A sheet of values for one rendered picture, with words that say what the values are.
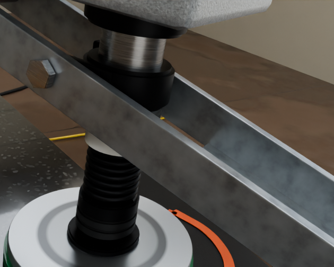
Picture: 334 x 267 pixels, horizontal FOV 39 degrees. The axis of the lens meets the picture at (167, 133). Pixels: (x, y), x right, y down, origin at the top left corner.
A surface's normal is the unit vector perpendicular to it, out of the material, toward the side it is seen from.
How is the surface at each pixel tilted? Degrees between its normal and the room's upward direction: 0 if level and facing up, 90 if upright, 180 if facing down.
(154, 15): 112
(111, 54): 90
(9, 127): 0
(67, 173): 0
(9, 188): 0
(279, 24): 90
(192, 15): 90
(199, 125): 90
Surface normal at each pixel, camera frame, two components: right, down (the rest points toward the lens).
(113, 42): -0.53, 0.25
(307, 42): -0.72, 0.15
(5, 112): 0.18, -0.90
